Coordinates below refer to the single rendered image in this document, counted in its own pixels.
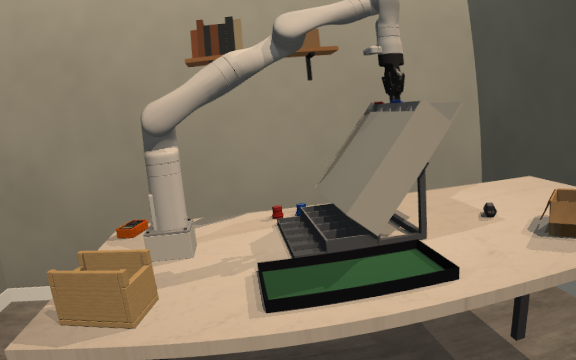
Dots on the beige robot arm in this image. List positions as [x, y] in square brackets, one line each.
[160, 117]

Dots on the blue plug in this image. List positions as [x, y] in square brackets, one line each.
[298, 208]

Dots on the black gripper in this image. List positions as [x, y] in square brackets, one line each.
[391, 62]

